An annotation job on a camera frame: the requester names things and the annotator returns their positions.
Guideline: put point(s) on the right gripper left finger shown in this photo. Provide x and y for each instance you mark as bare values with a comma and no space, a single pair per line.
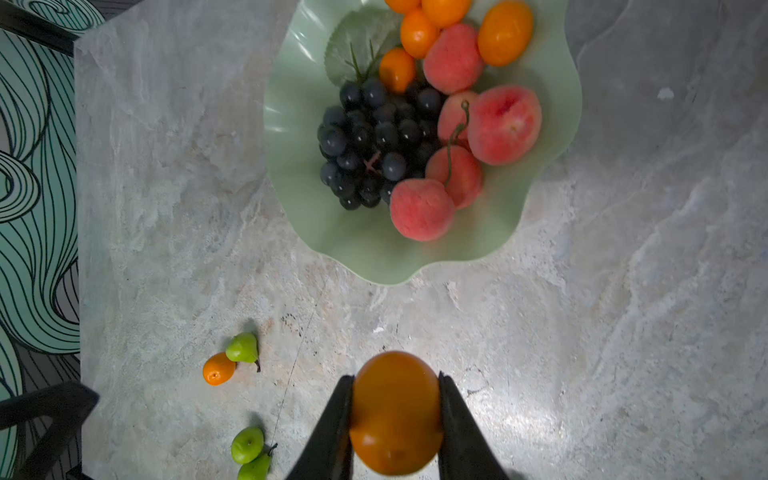
328,454

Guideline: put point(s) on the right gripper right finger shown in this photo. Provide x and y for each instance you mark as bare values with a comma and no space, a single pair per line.
464,453

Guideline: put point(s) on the green fake pear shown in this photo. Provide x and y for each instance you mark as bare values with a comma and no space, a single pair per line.
247,445
243,348
259,468

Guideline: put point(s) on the orange fake kumquat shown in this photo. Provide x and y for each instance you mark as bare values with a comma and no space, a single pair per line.
218,369
418,33
445,13
403,6
505,32
395,426
397,69

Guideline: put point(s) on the pink fake peach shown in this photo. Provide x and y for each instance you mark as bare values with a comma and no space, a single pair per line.
454,63
452,114
421,209
455,166
505,123

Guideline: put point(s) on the dark fake grape bunch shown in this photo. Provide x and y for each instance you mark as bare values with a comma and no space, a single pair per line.
372,139

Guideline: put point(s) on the light green wavy fruit bowl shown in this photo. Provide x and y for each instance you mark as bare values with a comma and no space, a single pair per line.
323,39

